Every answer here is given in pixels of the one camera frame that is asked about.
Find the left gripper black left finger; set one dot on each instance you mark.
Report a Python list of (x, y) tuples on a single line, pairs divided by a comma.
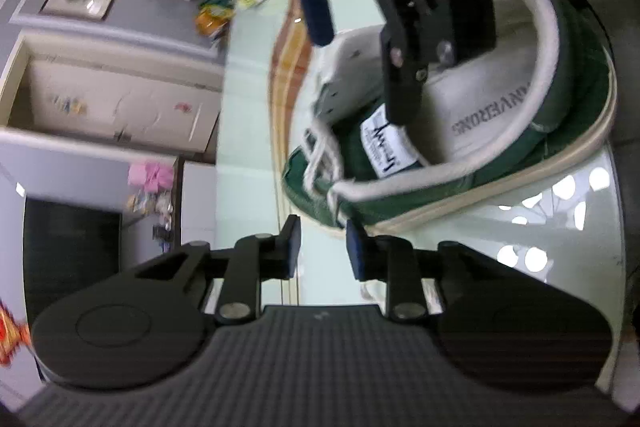
[(147, 323)]

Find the white TV cabinet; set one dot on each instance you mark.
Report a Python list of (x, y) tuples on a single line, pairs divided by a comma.
[(198, 203)]

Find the black wall television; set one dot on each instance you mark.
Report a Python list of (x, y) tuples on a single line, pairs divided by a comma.
[(66, 248)]

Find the red Chinese knot decoration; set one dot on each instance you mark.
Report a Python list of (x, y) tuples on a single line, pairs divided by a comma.
[(14, 335)]

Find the white interior door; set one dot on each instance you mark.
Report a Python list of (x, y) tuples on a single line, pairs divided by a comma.
[(65, 98)]

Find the green canvas sneaker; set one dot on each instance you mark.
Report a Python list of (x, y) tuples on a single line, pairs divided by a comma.
[(541, 101)]

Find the white shoelace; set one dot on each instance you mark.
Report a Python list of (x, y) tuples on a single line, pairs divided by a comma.
[(325, 167)]

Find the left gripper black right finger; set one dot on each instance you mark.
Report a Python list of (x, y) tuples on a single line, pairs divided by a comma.
[(496, 324)]

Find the flower bouquet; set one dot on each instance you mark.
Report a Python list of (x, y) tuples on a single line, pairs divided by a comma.
[(147, 204)]

